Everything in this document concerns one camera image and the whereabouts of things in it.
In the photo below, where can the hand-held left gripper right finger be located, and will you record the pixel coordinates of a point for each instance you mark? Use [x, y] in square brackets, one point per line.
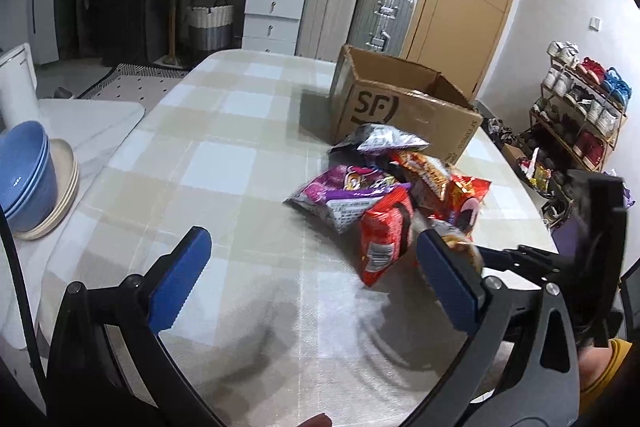
[447, 282]

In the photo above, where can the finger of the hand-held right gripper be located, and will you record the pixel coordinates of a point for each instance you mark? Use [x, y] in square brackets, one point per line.
[530, 259]

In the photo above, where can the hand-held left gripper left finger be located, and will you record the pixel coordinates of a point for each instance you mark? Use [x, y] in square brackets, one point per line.
[182, 277]

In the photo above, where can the yellow biscuit packet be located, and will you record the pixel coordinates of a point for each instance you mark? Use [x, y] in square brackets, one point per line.
[460, 247]

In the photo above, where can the red orange snack packet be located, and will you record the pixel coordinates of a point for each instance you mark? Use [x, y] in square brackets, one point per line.
[467, 197]

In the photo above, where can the purple snack packet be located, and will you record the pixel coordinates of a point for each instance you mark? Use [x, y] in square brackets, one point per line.
[335, 187]

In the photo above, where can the silver black snack packet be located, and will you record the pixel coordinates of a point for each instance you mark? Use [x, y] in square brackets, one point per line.
[385, 139]

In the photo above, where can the brown cardboard box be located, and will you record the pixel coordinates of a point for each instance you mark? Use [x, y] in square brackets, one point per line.
[380, 107]

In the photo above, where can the person's right forearm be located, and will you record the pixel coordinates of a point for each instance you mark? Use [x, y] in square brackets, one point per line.
[617, 372]

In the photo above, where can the person's left hand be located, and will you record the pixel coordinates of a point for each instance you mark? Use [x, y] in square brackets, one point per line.
[312, 422]

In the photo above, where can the small brown carton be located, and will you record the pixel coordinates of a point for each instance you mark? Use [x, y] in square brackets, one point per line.
[512, 153]

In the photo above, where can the collection of assorted shoes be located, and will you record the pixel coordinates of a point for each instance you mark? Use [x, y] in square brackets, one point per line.
[590, 142]

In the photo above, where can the wooden shoe rack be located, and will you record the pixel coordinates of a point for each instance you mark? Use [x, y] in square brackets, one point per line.
[617, 129]

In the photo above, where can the beige plate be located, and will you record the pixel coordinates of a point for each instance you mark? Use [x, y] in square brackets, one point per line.
[74, 197]
[67, 172]

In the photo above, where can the blue bowl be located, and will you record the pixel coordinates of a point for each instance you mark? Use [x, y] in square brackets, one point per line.
[22, 157]
[49, 177]
[54, 192]

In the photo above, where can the black white patterned rug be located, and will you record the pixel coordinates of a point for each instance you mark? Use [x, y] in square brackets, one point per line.
[130, 84]

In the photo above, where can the grey slipper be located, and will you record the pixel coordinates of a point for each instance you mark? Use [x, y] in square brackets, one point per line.
[65, 93]

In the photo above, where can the grey white woven basket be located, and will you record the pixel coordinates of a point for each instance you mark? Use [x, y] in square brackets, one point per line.
[210, 27]

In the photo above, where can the white kettle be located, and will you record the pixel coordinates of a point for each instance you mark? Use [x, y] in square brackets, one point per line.
[17, 87]

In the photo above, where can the silver suitcase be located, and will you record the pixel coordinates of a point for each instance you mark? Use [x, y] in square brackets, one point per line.
[380, 22]

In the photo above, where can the white drawer desk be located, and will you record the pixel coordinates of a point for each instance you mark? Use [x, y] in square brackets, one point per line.
[272, 14]

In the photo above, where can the white suitcase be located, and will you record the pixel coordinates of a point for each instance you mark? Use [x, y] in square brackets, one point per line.
[327, 17]

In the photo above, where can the white wall switch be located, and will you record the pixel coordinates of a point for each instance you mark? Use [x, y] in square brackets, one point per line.
[595, 24]

